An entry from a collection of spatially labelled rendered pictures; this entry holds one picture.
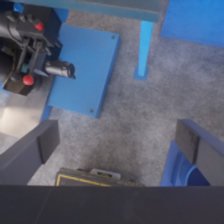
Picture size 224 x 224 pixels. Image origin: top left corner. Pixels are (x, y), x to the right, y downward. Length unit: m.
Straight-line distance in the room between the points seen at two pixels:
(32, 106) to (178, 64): 1.45
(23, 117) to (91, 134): 0.67
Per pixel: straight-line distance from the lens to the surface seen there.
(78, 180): 1.30
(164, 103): 1.54
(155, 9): 0.56
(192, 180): 1.47
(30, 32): 0.70
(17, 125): 1.74
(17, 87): 1.30
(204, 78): 1.70
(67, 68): 1.13
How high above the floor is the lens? 1.49
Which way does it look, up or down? 79 degrees down
